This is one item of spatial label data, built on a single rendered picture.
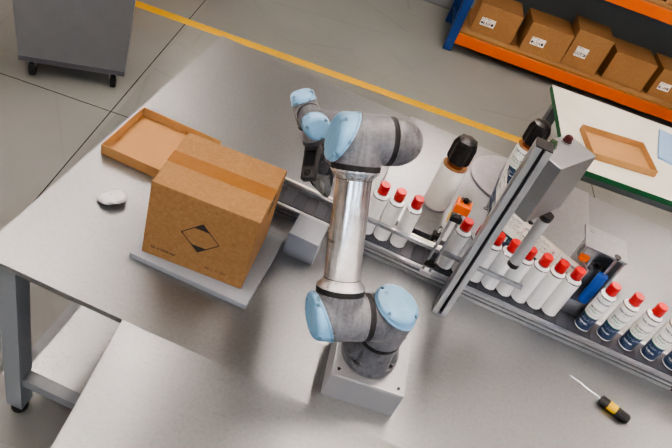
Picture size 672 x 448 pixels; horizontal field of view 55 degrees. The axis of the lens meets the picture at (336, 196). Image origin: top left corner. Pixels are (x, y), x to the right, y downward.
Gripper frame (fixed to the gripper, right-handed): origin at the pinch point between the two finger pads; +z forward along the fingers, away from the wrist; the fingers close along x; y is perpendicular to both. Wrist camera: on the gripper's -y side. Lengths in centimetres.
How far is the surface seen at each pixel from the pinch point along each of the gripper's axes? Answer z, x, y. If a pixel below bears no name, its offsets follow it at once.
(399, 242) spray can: 17.2, -22.1, -2.0
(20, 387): 33, 95, -61
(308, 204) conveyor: 3.8, 7.0, 0.2
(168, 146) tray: -18, 54, 4
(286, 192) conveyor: -0.4, 14.2, 1.3
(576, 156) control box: -17, -76, -9
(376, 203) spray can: 1.6, -17.4, -2.4
